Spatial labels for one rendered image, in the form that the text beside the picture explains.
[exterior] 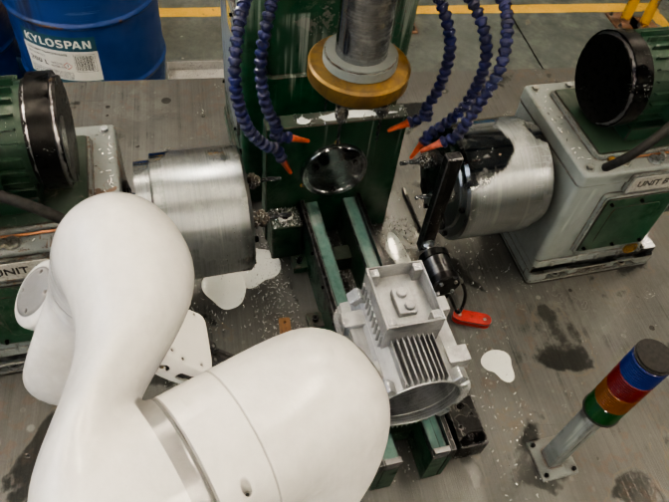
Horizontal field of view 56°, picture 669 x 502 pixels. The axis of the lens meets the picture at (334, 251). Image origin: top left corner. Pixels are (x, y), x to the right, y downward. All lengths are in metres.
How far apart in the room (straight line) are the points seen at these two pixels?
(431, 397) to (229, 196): 0.51
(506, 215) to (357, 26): 0.51
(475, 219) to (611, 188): 0.29
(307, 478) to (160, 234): 0.18
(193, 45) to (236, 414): 3.21
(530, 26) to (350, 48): 3.05
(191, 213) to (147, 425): 0.79
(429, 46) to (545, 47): 0.67
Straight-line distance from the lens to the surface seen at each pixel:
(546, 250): 1.50
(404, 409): 1.17
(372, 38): 1.07
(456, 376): 1.06
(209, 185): 1.15
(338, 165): 1.38
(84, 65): 2.72
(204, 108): 1.87
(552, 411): 1.43
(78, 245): 0.44
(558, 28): 4.15
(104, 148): 1.24
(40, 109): 1.03
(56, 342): 0.69
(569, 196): 1.38
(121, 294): 0.40
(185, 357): 0.89
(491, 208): 1.31
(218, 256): 1.18
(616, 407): 1.12
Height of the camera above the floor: 1.99
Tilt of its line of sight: 52 degrees down
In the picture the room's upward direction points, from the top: 9 degrees clockwise
